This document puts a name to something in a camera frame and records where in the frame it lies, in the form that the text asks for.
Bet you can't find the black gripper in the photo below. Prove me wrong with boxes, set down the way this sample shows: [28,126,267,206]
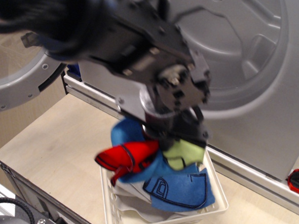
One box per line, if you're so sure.
[79,0,210,146]

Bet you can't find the red felt cloth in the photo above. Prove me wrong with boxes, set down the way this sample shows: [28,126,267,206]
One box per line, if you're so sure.
[95,140,159,186]

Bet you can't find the light green felt cloth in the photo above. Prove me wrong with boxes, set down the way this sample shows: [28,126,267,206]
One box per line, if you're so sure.
[163,140,206,171]

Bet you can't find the blue felt cloth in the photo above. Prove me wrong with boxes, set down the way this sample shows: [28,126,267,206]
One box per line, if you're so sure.
[105,116,220,215]

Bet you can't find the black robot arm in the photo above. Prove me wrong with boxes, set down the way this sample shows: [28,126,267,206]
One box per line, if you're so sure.
[0,0,210,148]

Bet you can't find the grey toy washing machine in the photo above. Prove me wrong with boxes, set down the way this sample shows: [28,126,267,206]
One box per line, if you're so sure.
[59,0,299,182]

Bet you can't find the white plastic laundry basket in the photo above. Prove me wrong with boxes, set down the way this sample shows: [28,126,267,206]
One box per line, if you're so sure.
[100,152,229,224]

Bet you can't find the round transparent washer door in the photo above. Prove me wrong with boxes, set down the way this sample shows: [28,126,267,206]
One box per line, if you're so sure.
[0,31,66,112]

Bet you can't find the black metal mounting plate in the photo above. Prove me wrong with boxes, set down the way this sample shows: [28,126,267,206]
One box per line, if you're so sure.
[15,195,67,224]

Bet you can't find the red and black tool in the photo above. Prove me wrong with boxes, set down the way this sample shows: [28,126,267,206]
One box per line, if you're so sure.
[286,169,299,194]

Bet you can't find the white aluminium base rail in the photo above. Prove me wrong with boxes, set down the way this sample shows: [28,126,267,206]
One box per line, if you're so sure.
[63,75,299,214]

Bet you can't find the black braided cable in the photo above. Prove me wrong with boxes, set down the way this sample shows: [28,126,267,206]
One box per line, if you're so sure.
[0,196,37,224]

